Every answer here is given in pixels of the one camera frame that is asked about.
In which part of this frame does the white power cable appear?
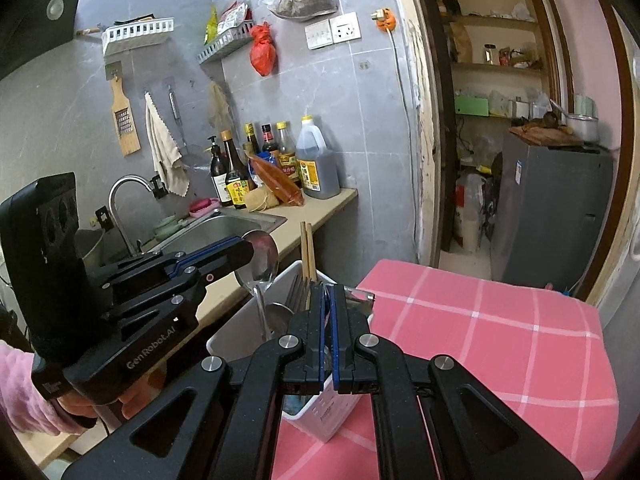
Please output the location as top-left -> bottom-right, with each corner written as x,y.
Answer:
387,27 -> 421,261

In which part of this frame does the person's left hand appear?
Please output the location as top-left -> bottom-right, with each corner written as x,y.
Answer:
57,361 -> 170,430

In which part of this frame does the wooden door frame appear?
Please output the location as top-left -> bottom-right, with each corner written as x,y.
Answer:
387,0 -> 631,311

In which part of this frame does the white wall socket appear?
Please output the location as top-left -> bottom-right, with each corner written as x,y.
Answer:
330,11 -> 362,43

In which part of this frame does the white wall switch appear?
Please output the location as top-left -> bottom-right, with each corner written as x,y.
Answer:
305,19 -> 333,51

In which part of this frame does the orange plastic packet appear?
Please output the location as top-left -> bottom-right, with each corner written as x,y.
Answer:
247,152 -> 306,207

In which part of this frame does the beige kitchen counter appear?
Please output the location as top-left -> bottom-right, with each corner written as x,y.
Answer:
15,187 -> 360,468

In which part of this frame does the stainless steel sink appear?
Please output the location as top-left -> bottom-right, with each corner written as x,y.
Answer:
145,210 -> 288,256

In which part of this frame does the orange plug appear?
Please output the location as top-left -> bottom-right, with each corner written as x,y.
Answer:
371,7 -> 398,31

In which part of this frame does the pink checkered tablecloth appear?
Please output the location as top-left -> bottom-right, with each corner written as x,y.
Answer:
272,258 -> 621,480

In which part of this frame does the dark soy sauce bottle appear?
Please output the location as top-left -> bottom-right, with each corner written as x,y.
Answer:
220,130 -> 251,210

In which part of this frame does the large plastic jug yellow cap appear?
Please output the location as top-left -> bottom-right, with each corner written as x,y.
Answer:
295,116 -> 342,200

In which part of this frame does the yellow cap sauce bottle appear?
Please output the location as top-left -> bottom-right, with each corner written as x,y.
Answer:
275,121 -> 301,186

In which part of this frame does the black range hood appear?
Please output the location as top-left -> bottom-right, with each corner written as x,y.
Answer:
0,0 -> 108,81

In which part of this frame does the chrome faucet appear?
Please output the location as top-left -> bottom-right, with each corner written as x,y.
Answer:
107,175 -> 153,256

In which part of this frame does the white utensil holder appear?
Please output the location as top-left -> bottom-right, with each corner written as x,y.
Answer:
206,259 -> 375,443

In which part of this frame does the grey refrigerator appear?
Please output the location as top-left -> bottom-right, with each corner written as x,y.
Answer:
490,130 -> 615,293

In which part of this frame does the pale yellow pouch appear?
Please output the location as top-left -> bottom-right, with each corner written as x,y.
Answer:
243,187 -> 281,213

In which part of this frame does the pink soap dish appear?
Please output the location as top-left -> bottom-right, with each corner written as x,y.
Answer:
189,197 -> 222,218

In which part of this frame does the red cap sauce bottle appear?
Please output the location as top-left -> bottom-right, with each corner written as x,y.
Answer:
260,124 -> 281,156

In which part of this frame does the beige hanging towel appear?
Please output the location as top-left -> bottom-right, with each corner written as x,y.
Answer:
145,92 -> 191,198

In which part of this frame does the metal pot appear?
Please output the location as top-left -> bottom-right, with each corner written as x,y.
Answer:
565,112 -> 601,143

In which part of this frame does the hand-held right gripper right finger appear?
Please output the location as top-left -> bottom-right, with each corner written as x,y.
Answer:
330,284 -> 585,480

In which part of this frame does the wooden grater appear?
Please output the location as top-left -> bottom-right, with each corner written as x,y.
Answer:
105,62 -> 142,157

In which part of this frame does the red white packet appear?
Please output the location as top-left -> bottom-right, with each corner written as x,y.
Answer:
217,2 -> 251,36

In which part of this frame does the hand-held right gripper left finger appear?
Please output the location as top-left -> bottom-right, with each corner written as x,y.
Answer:
60,282 -> 328,480

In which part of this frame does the red plastic bag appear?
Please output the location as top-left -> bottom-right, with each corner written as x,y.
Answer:
249,22 -> 278,77

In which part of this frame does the wooden shelf unit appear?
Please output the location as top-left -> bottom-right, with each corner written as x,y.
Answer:
440,10 -> 551,121

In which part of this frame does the wooden cutting board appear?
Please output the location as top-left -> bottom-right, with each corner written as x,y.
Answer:
509,120 -> 576,147

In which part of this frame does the green box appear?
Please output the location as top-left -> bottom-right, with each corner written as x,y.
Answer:
455,95 -> 490,118

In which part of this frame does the hanging metal spatula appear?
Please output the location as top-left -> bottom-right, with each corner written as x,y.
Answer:
167,87 -> 193,156

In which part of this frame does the wooden chopstick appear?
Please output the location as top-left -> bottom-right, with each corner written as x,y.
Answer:
306,222 -> 319,283
300,221 -> 311,281

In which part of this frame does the metal spoon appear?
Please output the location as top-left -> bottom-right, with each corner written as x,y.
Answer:
265,302 -> 297,342
235,230 -> 279,343

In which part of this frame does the dark pump bottle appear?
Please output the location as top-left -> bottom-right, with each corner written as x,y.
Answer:
207,135 -> 233,206

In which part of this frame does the white slotted wall rack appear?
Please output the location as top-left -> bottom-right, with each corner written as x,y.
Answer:
196,20 -> 255,65
101,17 -> 176,56

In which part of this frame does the person's left forearm pink sleeve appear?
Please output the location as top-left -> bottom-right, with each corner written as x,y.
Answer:
0,342 -> 88,436

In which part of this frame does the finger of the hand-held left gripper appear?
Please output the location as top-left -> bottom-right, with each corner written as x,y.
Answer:
102,242 -> 254,326
107,236 -> 246,286

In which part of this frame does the metal fork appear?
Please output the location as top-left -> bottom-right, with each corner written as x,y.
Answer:
285,274 -> 313,313

